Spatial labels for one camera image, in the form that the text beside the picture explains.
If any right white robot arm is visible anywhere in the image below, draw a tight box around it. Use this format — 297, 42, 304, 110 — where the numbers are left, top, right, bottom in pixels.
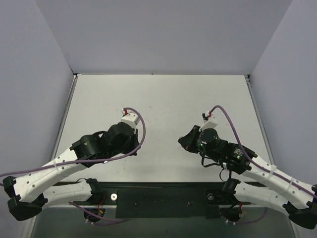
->
178, 125, 317, 230

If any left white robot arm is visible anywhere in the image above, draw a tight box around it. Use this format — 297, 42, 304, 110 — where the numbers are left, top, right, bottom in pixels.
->
3, 122, 139, 221

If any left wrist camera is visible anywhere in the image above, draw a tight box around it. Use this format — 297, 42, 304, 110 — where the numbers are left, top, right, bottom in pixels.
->
120, 109, 140, 131

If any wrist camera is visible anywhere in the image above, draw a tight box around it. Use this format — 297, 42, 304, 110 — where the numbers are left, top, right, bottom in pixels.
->
120, 109, 140, 131
199, 111, 218, 132

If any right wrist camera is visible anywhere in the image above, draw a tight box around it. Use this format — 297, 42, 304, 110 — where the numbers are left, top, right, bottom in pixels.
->
199, 111, 218, 132

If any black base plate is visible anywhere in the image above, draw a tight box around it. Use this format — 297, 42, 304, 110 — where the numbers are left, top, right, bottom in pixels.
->
82, 182, 240, 219

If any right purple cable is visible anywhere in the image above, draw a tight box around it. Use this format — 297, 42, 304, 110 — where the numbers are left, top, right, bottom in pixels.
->
209, 105, 317, 199

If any aluminium frame rail left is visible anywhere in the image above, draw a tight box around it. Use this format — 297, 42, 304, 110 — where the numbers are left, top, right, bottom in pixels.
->
29, 74, 78, 206

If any aluminium frame rail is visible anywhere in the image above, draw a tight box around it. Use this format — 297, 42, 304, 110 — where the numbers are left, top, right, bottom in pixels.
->
244, 74, 272, 159
29, 74, 78, 206

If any aluminium frame rail right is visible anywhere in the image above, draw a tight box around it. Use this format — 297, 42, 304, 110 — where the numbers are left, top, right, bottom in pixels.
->
244, 74, 272, 159

